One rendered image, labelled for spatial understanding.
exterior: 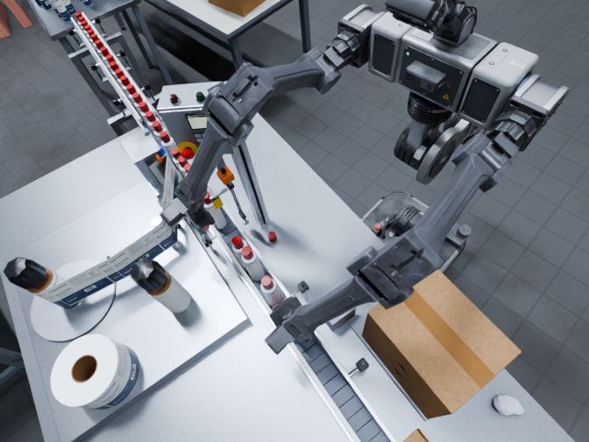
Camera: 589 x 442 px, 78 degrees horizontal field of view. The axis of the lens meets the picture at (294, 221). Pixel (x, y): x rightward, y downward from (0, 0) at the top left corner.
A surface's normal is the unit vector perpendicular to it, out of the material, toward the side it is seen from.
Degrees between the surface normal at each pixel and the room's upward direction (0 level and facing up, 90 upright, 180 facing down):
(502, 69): 0
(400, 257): 54
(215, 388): 0
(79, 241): 0
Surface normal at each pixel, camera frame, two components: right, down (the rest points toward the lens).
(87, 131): -0.10, -0.51
